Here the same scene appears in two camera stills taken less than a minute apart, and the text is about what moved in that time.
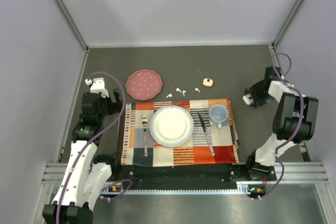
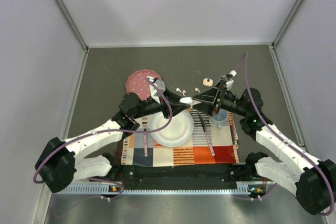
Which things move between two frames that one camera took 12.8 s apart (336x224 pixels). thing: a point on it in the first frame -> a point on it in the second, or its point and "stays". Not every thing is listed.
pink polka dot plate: [143, 84] stays
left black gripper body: [109, 107] -> [153, 107]
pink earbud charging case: [207, 82] stays
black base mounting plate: [189, 177] stays
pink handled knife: [203, 124] stays
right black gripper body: [260, 97] -> [222, 96]
